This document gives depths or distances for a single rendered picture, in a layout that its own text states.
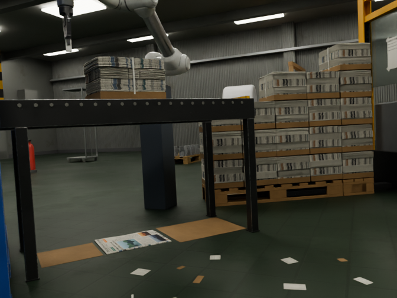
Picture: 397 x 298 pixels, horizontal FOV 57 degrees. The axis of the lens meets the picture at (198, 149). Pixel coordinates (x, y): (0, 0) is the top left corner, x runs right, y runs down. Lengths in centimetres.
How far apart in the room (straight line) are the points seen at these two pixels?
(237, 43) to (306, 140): 815
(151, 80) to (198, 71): 939
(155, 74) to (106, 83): 28
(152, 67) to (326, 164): 182
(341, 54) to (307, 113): 57
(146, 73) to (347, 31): 892
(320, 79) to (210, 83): 816
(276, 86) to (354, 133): 79
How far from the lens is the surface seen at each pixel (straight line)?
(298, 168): 319
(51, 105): 179
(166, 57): 293
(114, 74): 201
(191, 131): 1146
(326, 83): 331
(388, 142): 400
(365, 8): 429
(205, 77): 1134
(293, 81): 319
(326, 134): 331
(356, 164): 344
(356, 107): 343
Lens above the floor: 63
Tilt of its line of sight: 3 degrees down
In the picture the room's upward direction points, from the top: 3 degrees counter-clockwise
